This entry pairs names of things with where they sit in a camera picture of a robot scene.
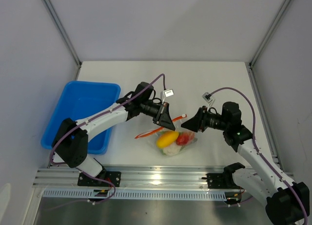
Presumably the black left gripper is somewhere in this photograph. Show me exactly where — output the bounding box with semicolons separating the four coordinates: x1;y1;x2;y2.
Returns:
140;101;175;131

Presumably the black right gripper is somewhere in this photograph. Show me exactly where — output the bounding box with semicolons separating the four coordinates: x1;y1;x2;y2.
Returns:
181;106;229;133

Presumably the yellow toy lemon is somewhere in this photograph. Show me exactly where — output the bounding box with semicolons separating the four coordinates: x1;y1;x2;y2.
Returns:
156;131;179;149

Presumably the clear orange-zipper zip bag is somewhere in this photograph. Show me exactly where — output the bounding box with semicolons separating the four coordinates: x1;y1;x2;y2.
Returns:
135;114;197;156

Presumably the orange red toy mango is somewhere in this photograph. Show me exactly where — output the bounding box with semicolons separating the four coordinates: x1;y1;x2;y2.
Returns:
175;132;195;146

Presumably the white green toy cauliflower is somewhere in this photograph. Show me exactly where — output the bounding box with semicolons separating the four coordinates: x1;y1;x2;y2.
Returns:
162;144;182;156

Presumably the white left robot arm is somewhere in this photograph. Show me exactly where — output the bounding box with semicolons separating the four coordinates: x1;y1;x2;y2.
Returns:
53;82;176;186

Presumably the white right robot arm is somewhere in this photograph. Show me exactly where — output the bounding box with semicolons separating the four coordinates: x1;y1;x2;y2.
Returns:
181;102;310;225

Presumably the blue plastic bin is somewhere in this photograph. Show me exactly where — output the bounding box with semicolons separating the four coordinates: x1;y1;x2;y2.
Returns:
41;81;121;150

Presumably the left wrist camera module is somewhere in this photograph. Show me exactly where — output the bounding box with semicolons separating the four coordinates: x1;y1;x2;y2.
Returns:
160;89;174;103

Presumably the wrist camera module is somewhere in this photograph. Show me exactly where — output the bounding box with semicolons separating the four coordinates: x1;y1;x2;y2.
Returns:
160;89;174;103
202;92;215;109

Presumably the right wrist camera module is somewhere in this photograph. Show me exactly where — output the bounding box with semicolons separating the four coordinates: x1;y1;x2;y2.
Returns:
202;92;215;109

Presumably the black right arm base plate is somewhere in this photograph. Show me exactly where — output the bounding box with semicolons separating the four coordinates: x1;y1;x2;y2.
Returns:
201;173;237;189

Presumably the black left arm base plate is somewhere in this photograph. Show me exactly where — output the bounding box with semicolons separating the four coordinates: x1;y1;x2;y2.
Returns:
77;171;121;187

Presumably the right side aluminium rail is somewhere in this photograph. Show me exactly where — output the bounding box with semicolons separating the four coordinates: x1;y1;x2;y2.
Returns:
245;63;284;170

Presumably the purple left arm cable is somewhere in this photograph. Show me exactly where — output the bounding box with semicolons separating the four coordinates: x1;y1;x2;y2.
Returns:
45;73;168;211

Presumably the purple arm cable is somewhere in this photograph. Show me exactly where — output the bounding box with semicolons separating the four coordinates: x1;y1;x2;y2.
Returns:
45;73;168;211
207;87;308;225

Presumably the aluminium front frame rail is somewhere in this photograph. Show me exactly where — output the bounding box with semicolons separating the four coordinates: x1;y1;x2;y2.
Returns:
33;164;299;193

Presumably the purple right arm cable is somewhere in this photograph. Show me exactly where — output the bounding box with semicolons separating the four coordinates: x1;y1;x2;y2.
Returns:
207;87;308;225

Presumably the white slotted cable duct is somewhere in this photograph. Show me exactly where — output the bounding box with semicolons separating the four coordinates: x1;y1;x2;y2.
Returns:
43;188;227;201

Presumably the right aluminium corner post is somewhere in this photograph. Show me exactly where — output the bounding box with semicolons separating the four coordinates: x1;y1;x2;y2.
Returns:
249;0;294;69

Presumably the aluminium corner post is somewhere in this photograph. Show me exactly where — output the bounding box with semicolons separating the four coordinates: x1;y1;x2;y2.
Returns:
249;0;294;69
41;0;82;68

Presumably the left aluminium corner post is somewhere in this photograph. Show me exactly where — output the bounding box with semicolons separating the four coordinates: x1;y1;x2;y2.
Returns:
41;0;82;68

